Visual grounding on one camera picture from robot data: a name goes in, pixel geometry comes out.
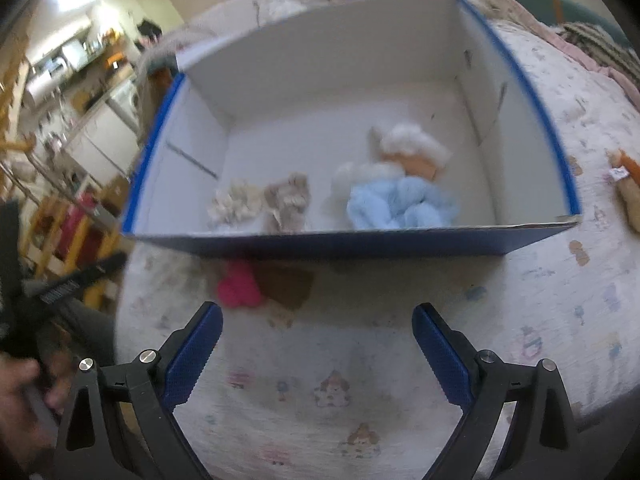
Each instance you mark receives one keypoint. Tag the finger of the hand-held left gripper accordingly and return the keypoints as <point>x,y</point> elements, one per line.
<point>82,277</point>

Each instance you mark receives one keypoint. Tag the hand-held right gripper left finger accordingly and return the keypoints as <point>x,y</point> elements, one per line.
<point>192,360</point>

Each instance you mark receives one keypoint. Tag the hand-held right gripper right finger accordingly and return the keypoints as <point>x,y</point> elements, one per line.
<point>445,360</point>

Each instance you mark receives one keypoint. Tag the pink plush toy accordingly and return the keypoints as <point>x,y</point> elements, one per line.
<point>239,286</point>

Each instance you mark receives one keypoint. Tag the cream lace scrunchie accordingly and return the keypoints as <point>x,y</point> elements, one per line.
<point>232,206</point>

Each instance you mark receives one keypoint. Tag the light blue plush toy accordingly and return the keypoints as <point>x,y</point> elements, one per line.
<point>395,200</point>

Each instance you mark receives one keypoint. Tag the tan lace scrunchie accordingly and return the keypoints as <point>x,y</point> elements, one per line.
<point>291,200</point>

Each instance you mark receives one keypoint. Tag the orange plush cylinder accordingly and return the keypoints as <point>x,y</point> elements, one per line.
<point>420,166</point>

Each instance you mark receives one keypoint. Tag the white fluffy plush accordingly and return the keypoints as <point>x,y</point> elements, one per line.
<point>415,141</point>

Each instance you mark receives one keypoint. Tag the blue cardboard box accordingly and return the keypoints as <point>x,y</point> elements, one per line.
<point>350,120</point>

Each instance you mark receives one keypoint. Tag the person's left hand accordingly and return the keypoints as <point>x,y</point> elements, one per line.
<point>20,385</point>

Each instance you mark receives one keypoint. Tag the pink storage bin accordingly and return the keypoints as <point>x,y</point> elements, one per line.
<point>75,230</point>

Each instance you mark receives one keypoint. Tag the brown plush toy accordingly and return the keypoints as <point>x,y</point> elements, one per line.
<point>286,286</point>

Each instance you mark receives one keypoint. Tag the white base cabinet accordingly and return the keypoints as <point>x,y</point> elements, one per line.
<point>97,145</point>

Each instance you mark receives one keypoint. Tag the white washing machine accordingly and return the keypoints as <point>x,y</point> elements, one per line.
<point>125,104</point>

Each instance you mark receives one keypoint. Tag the white water heater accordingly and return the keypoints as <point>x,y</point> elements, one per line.
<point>42,77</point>

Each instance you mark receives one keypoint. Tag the orange tagged plush toy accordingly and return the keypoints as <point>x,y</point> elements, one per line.
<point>627,185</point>

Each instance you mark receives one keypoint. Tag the black white crochet blanket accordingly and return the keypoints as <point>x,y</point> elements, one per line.
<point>597,42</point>

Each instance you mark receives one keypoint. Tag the pink cloth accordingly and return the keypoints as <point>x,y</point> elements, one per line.
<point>520,10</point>

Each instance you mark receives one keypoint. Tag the teal headboard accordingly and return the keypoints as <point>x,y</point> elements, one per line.
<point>550,4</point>

